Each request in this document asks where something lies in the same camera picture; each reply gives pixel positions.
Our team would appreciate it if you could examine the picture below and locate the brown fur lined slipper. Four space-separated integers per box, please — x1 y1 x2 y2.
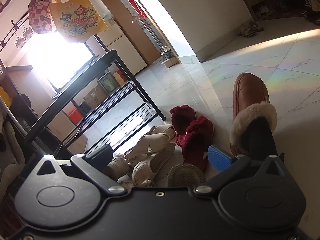
229 73 278 160

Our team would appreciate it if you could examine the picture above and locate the white chunky sneaker rear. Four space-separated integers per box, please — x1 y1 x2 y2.
103 157 130 181

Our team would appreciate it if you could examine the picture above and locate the white chunky sneaker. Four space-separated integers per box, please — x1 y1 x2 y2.
103 157 130 181
167 163 206 188

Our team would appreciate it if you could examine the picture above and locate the red fuzzy slipper near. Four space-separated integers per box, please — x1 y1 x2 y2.
181 116 214 172

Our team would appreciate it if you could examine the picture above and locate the red fuzzy slipper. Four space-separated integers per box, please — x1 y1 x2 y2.
181 116 214 172
169 105 196 147

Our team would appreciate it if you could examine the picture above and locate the white chunky sneaker front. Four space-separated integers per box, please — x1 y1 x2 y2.
167 163 206 188

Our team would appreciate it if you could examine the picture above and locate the red storage box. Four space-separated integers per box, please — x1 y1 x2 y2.
63 102 84 125

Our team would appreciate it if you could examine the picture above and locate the white embroidered heel shoe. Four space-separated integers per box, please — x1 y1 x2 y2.
132 143 176 187

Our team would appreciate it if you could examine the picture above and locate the black metal shoe rack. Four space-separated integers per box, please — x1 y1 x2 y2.
24 49 166 156

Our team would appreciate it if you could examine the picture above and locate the red fuzzy slipper far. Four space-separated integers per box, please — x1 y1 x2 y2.
169 105 196 147

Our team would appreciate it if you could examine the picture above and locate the beige high heel sandal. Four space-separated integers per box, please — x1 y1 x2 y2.
124 124 176 160

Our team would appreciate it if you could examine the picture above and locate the brown cardboard box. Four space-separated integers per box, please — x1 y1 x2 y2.
83 84 108 109

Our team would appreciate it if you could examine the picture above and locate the yellow cartoon tote bag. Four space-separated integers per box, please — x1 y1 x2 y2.
49 0 108 42

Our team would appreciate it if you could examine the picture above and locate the red checkered bag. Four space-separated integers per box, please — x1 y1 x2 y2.
28 0 54 34

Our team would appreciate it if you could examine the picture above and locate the wall coat hook rack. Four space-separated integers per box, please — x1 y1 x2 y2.
0 0 61 53

